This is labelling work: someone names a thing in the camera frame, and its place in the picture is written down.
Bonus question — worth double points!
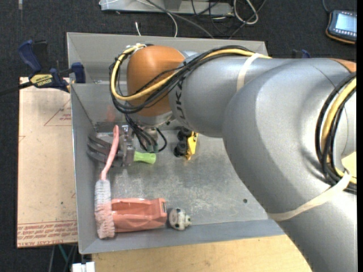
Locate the yellow toy vehicle black wheels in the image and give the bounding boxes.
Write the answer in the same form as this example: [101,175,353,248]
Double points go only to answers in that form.
[173,129,200,161]

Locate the grey metal bin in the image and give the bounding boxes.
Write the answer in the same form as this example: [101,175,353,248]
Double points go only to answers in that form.
[66,32,286,255]

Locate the pink bottle brush white bristles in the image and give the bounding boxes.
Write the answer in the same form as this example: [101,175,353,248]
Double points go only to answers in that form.
[94,125,120,240]

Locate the brown cardboard board red print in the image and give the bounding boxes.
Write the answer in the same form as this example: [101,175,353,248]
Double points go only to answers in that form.
[16,76,79,249]

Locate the white and black toy animal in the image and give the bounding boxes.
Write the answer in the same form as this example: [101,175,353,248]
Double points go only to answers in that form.
[168,207,192,232]

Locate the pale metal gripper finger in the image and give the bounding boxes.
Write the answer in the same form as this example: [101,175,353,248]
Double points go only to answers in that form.
[120,125,130,152]
[123,136,135,168]

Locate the salmon pink packet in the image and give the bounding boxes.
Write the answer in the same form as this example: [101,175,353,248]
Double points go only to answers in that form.
[110,197,168,233]

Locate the green dumbbell-shaped toy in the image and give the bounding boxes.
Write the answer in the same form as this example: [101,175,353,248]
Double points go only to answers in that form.
[133,151,157,165]

